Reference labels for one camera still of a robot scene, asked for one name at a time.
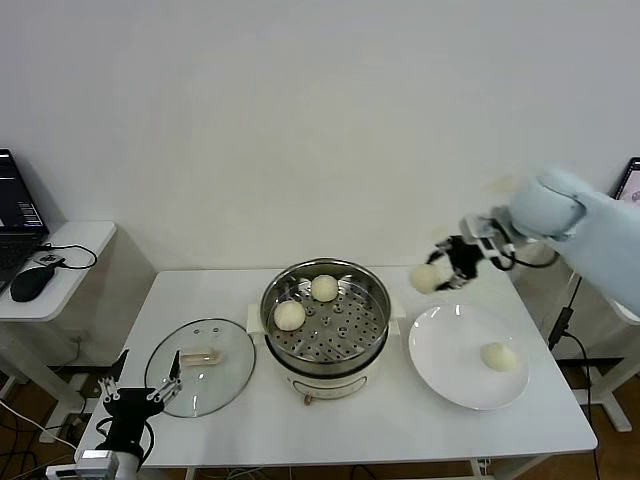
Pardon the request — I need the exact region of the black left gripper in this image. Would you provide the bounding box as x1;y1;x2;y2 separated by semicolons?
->
97;348;184;451

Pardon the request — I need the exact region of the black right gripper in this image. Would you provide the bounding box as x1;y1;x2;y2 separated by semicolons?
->
424;236;486;293

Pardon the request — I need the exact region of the white steamed baozi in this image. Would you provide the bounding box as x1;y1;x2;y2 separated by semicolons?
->
408;263;441;294
273;300;307;332
480;342;518;374
310;273;339;303

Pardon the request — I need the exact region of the glass lid with beige handle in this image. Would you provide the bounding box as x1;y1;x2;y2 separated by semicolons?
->
144;318;258;419

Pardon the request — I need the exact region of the stainless steel steamer basket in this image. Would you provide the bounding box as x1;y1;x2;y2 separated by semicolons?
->
260;258;393;375

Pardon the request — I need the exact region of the white round plate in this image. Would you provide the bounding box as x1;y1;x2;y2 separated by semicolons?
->
407;303;531;412

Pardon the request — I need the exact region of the white floor power strip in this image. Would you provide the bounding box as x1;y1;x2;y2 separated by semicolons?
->
38;414;96;444

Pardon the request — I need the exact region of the black computer mouse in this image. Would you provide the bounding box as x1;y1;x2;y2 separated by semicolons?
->
10;266;57;304

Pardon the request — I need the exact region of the small grey usb hub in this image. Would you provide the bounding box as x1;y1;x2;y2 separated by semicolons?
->
32;251;67;271

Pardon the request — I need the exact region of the white side desk with mouse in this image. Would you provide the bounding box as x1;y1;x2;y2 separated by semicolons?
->
0;221;119;416

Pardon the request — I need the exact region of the white electric cooker base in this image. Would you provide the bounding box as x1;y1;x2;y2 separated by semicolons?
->
246;292;407;407

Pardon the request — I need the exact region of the grey laptop with light screen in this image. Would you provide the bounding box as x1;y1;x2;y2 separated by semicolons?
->
619;156;640;201

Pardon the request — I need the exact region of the black laptop with dark screen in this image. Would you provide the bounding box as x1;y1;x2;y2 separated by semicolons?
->
0;147;53;296

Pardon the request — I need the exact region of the white side desk with label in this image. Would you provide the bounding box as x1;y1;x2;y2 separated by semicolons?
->
569;299;634;434

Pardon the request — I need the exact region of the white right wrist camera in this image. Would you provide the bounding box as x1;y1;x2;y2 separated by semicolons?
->
459;213;516;272

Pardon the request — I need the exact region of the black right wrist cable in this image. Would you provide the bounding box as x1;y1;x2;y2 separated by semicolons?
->
497;247;560;271

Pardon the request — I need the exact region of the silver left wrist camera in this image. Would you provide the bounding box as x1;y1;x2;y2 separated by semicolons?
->
45;448;121;480

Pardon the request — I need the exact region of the thin black hub cable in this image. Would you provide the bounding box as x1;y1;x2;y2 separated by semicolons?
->
37;243;100;272

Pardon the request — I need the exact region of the black cable with adapter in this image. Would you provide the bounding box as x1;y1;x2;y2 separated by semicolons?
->
547;274;601;451

